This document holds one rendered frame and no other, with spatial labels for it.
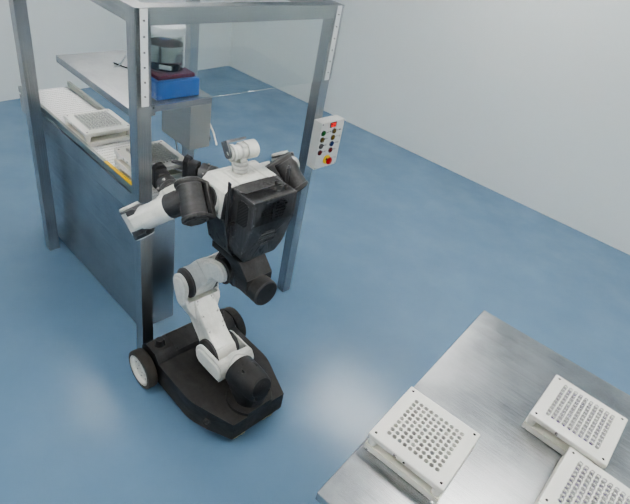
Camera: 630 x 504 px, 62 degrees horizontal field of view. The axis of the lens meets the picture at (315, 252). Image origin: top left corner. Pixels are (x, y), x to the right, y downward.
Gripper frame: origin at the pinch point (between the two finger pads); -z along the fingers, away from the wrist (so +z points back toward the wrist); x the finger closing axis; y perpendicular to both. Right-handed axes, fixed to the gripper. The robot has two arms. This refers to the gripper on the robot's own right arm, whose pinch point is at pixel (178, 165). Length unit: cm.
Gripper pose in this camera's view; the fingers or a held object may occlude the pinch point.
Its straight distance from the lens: 246.1
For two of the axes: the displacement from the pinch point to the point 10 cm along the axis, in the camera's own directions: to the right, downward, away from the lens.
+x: -1.9, 7.9, 5.9
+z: 9.5, 2.9, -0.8
